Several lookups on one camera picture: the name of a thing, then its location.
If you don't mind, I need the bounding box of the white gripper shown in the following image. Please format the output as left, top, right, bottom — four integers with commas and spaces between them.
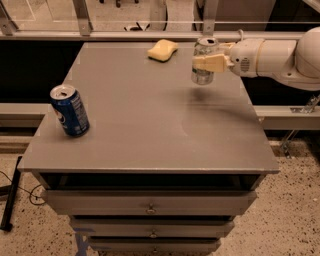
192, 39, 264, 78

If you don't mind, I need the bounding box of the silver 7up can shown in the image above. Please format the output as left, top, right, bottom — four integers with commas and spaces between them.
191, 37, 219, 85

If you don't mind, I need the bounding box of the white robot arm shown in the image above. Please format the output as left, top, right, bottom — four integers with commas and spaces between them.
191, 27, 320, 91

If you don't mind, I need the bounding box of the blue pepsi can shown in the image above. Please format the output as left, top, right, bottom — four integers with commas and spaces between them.
50, 84, 90, 137

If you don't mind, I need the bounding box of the yellow sponge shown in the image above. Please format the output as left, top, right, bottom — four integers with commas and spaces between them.
147, 39, 178, 62

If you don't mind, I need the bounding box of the grey drawer cabinet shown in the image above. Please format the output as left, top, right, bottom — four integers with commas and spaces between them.
17, 41, 281, 256

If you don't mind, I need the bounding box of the middle grey drawer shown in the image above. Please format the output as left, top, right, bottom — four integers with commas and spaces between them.
70, 219, 234, 238

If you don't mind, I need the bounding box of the grey drawer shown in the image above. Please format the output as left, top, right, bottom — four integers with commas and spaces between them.
70, 219, 234, 238
88, 237, 220, 253
42, 190, 257, 216

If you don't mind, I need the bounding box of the top grey drawer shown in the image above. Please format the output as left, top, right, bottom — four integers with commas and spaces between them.
42, 190, 257, 216

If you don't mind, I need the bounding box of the bottom grey drawer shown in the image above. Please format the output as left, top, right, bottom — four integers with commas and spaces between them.
88, 237, 220, 253

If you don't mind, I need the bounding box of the black floor stand bar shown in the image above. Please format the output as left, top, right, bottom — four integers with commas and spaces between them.
0, 156, 22, 232

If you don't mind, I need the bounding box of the metal railing frame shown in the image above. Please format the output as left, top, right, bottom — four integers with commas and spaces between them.
0, 0, 320, 43

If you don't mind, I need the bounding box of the black floor cable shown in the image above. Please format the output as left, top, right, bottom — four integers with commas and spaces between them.
0, 170, 46, 207

